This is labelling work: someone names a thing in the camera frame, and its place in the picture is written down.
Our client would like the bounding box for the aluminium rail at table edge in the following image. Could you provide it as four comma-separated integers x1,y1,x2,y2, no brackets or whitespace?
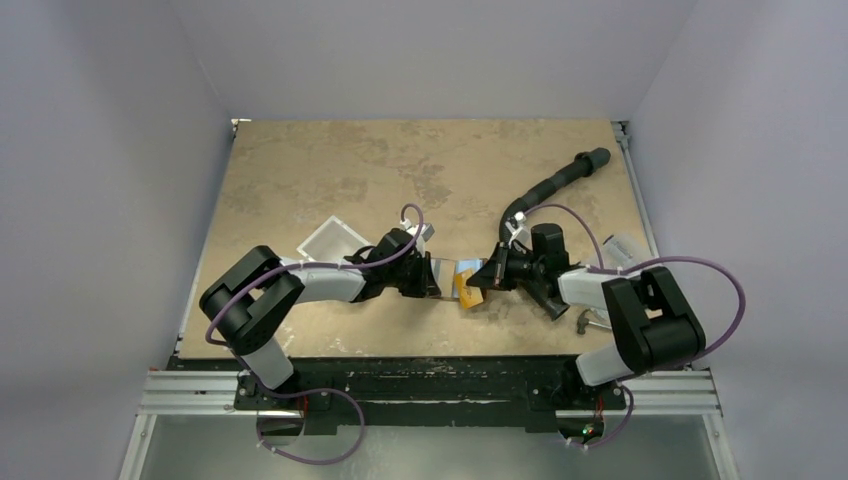
610,120,694,372

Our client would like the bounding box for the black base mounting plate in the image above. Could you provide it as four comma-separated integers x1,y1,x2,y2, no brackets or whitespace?
167,355,628,437

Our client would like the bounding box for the gold VIP card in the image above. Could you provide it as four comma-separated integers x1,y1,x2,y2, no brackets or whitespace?
454,268,485,310

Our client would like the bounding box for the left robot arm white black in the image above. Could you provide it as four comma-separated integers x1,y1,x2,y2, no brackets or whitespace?
199,228,441,409

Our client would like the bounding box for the brown leather card holder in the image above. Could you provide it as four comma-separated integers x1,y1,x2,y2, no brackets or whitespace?
432,258,484,303

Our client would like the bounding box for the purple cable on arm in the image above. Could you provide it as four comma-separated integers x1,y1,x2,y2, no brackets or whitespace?
203,203,425,466
519,202,747,452

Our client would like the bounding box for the small dark metal tool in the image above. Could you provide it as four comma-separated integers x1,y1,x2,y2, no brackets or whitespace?
576,310,612,336

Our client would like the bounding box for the dark grey corrugated hose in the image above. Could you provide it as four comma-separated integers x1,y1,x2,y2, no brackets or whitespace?
498,146,612,323

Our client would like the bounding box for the aluminium front frame rail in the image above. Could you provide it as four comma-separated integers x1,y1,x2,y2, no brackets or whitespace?
138,371,722,417

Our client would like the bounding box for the clear plastic screw organizer box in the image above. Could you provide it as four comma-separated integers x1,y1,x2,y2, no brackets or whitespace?
601,233,652,270

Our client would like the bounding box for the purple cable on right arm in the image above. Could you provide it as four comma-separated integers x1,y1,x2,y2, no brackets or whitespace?
519,202,747,452

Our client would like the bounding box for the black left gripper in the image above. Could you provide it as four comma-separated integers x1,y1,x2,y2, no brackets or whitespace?
385,250,440,298

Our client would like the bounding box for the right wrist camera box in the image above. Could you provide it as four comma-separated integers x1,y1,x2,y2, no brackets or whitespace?
504,211,531,251

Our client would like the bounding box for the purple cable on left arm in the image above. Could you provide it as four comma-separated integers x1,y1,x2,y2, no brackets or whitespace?
203,203,425,466

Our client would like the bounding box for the clear plastic bin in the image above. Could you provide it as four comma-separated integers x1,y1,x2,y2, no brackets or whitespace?
296,215,370,262

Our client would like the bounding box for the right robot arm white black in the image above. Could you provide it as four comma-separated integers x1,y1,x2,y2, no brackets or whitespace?
466,223,706,407

